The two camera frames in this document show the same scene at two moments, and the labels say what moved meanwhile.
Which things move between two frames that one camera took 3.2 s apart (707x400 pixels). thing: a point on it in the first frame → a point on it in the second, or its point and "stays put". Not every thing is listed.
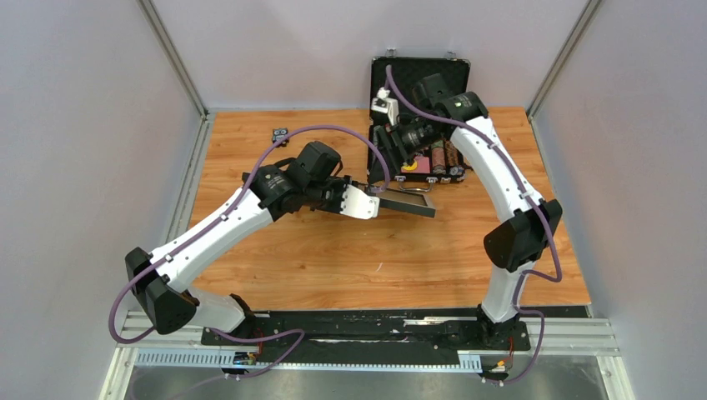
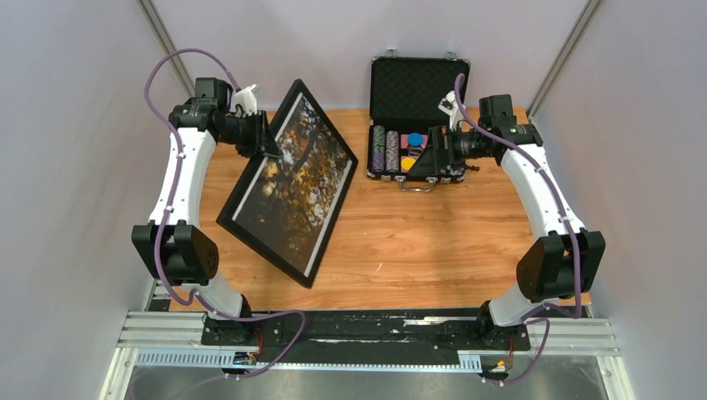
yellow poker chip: [411, 167] stays put
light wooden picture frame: [404, 202] → [286, 208]
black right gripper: [385, 160] → [433, 158]
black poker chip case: [441, 161] stays put
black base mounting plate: [368, 338] stays put
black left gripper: [336, 208] → [263, 137]
